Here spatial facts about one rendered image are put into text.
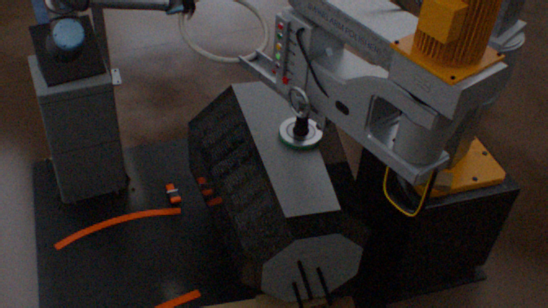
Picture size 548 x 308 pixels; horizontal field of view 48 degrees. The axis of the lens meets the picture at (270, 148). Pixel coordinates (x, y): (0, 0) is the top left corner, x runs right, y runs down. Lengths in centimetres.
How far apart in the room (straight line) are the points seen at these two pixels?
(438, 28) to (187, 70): 326
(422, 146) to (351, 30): 51
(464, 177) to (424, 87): 112
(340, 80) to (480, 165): 108
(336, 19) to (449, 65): 51
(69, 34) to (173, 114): 150
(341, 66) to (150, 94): 242
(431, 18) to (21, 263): 267
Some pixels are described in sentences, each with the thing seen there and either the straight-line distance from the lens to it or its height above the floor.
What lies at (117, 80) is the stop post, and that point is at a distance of 494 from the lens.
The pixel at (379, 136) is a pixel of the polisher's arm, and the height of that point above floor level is 129.
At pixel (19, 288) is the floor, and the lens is 370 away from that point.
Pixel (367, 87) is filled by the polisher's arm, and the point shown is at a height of 149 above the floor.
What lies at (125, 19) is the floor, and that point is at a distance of 570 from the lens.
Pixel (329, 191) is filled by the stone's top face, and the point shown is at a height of 87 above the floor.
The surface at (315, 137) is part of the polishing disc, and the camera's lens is 304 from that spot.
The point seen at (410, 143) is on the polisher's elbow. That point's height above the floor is 138.
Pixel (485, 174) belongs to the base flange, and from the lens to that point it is 329.
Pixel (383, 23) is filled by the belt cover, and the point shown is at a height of 174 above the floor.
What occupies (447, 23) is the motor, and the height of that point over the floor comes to 195.
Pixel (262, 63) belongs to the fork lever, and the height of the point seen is 108.
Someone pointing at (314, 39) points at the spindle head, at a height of 153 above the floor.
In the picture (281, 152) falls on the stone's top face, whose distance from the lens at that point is 300.
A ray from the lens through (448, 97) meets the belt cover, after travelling 213.
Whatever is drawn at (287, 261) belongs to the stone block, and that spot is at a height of 66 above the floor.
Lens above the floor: 290
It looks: 42 degrees down
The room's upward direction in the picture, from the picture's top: 5 degrees clockwise
